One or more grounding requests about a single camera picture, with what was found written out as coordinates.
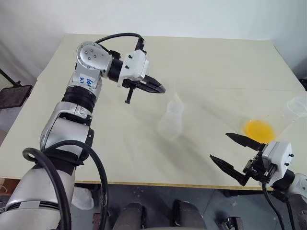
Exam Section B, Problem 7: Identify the white plastic bag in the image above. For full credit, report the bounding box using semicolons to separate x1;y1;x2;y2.
71;186;94;209

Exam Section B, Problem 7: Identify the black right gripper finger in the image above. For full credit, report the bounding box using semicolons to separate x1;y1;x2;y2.
225;133;266;151
209;154;250;187

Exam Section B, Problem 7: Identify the orange liquid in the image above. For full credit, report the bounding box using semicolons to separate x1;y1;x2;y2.
243;119;276;141

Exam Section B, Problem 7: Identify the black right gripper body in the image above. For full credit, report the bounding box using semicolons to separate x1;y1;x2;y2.
242;149;274;185

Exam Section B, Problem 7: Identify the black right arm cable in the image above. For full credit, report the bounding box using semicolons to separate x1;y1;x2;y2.
272;190;297;230

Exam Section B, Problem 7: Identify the thin black left wrist cable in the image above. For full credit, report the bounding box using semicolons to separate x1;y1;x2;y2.
94;33;146;51

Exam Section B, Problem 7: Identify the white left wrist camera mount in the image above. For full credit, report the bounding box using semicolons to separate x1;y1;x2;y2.
117;49;150;88

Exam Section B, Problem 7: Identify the black mesh tray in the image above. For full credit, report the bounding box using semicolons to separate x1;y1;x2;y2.
0;84;33;110

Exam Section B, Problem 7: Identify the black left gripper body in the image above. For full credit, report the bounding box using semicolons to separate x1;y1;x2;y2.
121;79;147;104

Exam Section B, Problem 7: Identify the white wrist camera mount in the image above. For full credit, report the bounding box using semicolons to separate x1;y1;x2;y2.
117;49;150;88
260;140;294;186

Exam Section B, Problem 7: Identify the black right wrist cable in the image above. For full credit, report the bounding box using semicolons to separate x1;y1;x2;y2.
260;181;288;230

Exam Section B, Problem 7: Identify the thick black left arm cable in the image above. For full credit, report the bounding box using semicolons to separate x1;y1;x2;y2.
22;140;109;230

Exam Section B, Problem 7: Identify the black metal stand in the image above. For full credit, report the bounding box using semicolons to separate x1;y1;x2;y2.
0;68;23;87

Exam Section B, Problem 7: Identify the clear plastic bottle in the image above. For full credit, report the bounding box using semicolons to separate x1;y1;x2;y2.
156;99;186;141

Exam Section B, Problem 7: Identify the dark rounded shape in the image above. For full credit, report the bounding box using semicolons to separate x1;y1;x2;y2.
119;202;146;230

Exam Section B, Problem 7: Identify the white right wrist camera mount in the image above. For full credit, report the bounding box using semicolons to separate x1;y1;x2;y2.
260;140;294;186

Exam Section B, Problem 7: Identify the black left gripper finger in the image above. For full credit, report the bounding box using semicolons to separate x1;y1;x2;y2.
145;75;167;94
141;83;165;94

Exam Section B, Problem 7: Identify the clear plastic cup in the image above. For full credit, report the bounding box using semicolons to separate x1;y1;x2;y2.
241;95;307;142

